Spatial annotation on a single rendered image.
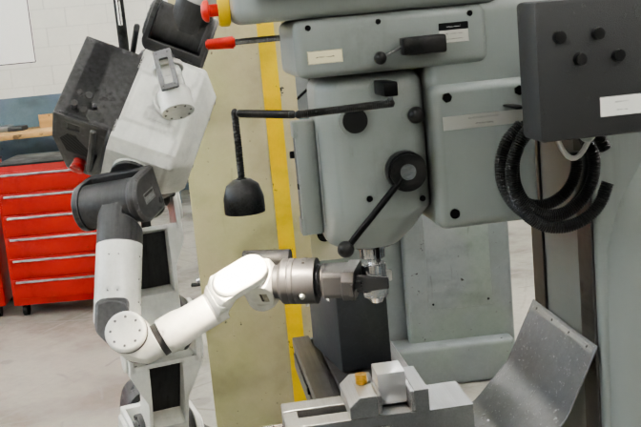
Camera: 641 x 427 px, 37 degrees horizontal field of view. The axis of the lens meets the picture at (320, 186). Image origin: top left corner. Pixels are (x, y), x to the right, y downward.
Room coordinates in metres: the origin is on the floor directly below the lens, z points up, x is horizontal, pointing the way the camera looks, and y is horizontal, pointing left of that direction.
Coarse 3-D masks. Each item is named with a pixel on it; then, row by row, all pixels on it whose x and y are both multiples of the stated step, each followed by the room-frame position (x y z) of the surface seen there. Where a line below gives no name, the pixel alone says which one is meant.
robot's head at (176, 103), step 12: (156, 72) 1.95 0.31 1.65; (168, 72) 1.94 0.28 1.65; (180, 72) 1.95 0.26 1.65; (180, 84) 1.92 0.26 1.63; (156, 96) 1.99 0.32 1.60; (168, 96) 1.90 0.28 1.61; (180, 96) 1.90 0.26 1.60; (156, 108) 1.98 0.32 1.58; (168, 108) 1.89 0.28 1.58; (180, 108) 1.91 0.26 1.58; (192, 108) 1.92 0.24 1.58
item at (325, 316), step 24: (312, 312) 2.25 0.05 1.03; (336, 312) 2.07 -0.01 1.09; (360, 312) 2.08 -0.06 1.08; (384, 312) 2.10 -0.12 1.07; (336, 336) 2.09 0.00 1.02; (360, 336) 2.08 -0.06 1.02; (384, 336) 2.10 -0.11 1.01; (336, 360) 2.10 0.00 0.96; (360, 360) 2.08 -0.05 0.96; (384, 360) 2.09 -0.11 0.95
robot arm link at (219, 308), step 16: (256, 256) 1.79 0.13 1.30; (224, 272) 1.78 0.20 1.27; (240, 272) 1.77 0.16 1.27; (256, 272) 1.76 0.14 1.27; (208, 288) 1.78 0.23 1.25; (224, 288) 1.75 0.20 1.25; (240, 288) 1.75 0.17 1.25; (208, 304) 1.77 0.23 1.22; (224, 304) 1.75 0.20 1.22; (224, 320) 1.79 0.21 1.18
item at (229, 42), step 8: (208, 40) 1.83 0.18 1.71; (216, 40) 1.83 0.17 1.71; (224, 40) 1.83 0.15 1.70; (232, 40) 1.83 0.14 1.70; (240, 40) 1.84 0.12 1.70; (248, 40) 1.84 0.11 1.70; (256, 40) 1.84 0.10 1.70; (264, 40) 1.84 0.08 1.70; (272, 40) 1.84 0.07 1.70; (208, 48) 1.83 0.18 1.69; (216, 48) 1.83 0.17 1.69; (224, 48) 1.83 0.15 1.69; (232, 48) 1.83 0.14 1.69
